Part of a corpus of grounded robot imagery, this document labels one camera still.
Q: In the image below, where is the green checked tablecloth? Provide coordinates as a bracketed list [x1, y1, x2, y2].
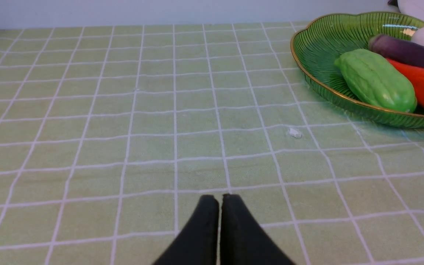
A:
[0, 21, 424, 265]

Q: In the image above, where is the green glass leaf plate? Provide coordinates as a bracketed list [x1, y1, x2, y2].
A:
[290, 11, 424, 129]

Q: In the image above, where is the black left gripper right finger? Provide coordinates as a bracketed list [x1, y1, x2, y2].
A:
[219, 194, 295, 265]

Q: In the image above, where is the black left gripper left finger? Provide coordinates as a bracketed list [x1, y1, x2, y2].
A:
[153, 195, 219, 265]

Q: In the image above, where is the dark purple toy eggplant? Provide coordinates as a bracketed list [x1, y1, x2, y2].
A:
[368, 35, 424, 68]

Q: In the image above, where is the green toy cucumber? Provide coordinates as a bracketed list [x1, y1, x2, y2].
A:
[334, 49, 417, 113]

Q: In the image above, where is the small white paper scrap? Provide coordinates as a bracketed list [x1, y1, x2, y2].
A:
[288, 128, 303, 139]

